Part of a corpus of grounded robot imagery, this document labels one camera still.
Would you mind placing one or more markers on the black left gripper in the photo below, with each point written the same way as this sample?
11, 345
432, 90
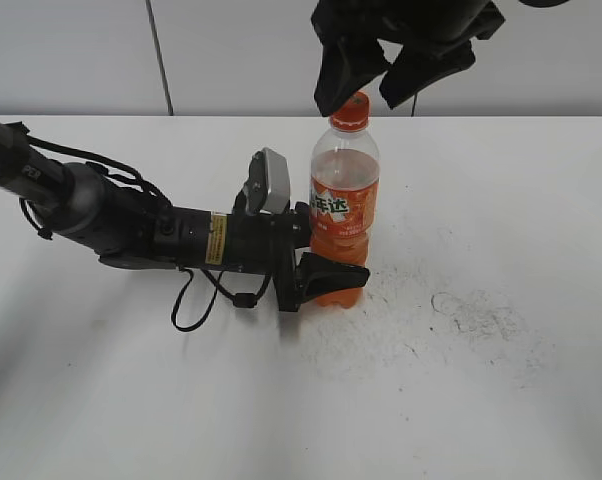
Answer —
266, 244

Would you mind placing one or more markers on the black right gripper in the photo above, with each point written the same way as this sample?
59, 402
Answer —
352, 56

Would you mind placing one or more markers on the orange bottle cap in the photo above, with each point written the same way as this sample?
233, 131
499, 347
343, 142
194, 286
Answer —
354, 115

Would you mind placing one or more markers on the orange soda plastic bottle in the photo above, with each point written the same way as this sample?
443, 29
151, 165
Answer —
344, 180

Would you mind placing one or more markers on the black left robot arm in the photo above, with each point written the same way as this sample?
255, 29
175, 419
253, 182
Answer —
110, 208

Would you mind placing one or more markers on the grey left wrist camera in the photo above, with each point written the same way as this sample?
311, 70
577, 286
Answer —
267, 188

